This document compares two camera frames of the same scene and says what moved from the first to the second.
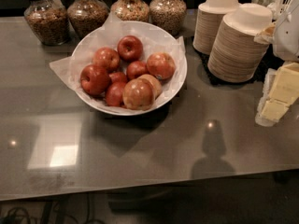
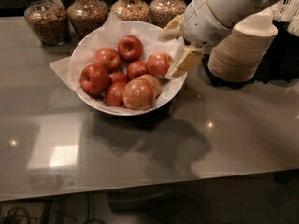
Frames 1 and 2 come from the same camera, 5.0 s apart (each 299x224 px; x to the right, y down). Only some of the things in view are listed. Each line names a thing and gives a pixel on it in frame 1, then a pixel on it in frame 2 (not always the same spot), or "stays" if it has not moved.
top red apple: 130,48 stays
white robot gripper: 288,41 to 202,22
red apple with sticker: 161,64 stays
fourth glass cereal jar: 168,10 stays
